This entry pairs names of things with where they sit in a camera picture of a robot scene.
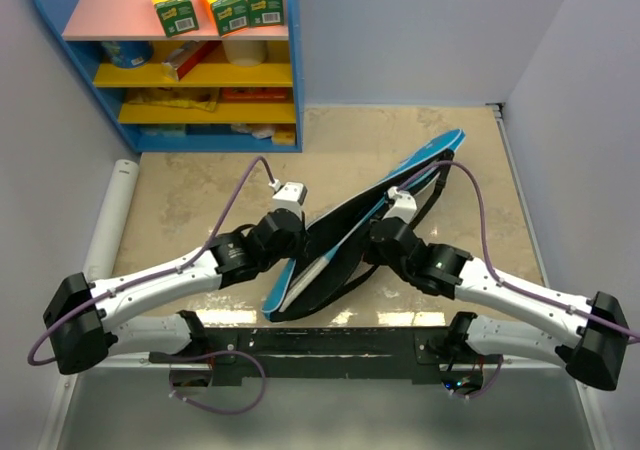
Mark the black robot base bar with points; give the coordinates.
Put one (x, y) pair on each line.
(416, 354)

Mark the yellow white small packs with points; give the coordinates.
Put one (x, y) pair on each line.
(278, 134)

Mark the blue sport racket bag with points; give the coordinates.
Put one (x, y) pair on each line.
(341, 234)

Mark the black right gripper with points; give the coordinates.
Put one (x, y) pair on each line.
(370, 257)

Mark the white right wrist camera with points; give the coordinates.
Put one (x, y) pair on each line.
(402, 205)

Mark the yellow snack bags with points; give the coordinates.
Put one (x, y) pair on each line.
(185, 98)

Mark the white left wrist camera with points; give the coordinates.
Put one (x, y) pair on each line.
(289, 196)

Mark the silver orange snack pack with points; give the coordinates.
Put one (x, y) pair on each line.
(182, 60)

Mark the blue shelf unit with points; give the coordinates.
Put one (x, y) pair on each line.
(187, 75)

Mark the orange green box middle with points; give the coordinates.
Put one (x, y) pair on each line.
(228, 16)

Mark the blue green bottom boxes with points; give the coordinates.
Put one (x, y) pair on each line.
(157, 130)

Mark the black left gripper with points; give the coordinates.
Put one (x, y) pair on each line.
(299, 248)

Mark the red flat box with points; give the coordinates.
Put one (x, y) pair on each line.
(253, 94)

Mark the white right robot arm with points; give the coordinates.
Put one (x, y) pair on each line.
(587, 337)

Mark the orange green box left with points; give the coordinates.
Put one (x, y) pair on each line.
(176, 17)

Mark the blue round can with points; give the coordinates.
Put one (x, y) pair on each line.
(128, 54)

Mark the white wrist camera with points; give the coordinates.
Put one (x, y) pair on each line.
(289, 196)
(402, 205)

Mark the blue badminton racket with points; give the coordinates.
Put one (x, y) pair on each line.
(304, 280)

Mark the white shuttlecock tube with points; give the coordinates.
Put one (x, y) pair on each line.
(112, 218)

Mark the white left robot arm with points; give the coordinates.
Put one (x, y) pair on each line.
(83, 318)

